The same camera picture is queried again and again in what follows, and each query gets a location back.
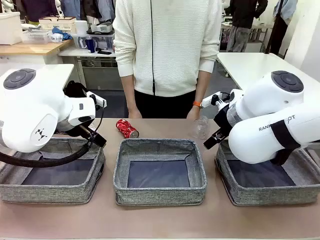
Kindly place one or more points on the cream slatted crate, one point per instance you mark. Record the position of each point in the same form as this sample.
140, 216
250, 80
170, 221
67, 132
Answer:
57, 25

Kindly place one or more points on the white storage box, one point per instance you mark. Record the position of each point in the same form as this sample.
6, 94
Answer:
8, 27

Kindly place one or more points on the bystander in dark jacket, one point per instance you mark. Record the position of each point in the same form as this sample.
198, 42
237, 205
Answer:
246, 15

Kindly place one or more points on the white grey desktop device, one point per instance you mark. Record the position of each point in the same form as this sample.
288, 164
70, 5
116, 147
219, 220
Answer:
101, 28

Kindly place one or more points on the dark purple hanging jacket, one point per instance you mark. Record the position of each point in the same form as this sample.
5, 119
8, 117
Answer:
37, 10

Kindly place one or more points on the crushed clear plastic bottle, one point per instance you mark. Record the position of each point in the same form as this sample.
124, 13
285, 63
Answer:
200, 128

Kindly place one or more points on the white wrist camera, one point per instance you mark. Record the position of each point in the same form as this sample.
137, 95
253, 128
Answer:
208, 100
98, 100

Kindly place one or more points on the clear storage bin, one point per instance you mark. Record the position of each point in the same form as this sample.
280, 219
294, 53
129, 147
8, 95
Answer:
105, 41

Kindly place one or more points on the dark hanging coat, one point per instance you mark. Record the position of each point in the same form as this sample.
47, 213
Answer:
92, 10

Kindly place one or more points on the large white desk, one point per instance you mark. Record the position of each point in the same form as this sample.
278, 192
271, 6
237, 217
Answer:
250, 65

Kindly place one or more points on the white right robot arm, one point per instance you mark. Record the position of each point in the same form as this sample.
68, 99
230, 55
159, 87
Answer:
262, 140

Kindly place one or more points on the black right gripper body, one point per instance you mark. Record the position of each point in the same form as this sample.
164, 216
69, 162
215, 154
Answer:
222, 120

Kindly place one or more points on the black backpack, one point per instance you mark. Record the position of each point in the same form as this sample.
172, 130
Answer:
73, 88

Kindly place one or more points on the person's right hand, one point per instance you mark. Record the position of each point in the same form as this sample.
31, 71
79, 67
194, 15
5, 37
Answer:
135, 114

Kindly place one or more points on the person in white sweater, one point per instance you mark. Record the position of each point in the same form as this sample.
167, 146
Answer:
170, 50

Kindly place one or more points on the wooden top table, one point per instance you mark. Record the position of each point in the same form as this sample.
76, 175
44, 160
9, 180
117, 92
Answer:
25, 48

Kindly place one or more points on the blue drink bottle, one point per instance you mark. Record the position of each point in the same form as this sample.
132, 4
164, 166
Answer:
90, 45

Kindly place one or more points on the person's left forearm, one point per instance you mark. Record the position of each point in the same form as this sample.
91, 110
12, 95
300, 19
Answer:
203, 85

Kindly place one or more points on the bystander in light blue shirt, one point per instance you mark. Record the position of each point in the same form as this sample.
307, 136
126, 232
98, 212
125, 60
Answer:
281, 25

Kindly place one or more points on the person's left hand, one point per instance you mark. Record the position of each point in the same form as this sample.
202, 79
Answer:
193, 113

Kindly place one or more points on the blue cloth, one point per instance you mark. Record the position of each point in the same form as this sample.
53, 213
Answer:
66, 35

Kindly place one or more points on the crushed red soda can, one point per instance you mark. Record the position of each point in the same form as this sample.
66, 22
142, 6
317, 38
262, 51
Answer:
126, 128

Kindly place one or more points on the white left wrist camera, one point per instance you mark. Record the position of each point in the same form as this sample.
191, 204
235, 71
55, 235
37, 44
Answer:
98, 100

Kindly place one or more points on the white shelf table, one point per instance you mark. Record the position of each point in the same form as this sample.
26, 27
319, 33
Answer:
75, 53

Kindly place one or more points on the white background workbench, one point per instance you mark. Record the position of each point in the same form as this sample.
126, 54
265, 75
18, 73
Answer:
260, 26

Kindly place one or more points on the blue hanging shirt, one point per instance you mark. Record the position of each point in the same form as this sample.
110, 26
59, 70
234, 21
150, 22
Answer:
71, 8

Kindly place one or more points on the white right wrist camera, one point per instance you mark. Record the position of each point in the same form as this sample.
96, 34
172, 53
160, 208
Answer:
208, 100

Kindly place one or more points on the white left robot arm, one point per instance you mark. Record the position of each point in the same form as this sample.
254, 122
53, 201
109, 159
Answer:
30, 112

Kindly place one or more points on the grey fabric basket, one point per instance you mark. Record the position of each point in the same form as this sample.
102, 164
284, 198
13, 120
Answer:
270, 196
160, 195
50, 192

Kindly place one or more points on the black handheld device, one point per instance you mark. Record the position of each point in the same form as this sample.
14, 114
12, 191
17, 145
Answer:
103, 52

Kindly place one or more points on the small white printed box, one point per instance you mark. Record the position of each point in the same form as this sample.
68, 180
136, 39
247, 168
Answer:
56, 38

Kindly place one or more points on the person's right forearm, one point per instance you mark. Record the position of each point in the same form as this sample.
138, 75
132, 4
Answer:
128, 92

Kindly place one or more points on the clear plastic basket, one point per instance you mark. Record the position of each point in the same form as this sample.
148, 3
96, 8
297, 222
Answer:
37, 37

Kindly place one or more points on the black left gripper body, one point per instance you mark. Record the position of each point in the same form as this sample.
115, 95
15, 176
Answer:
87, 131

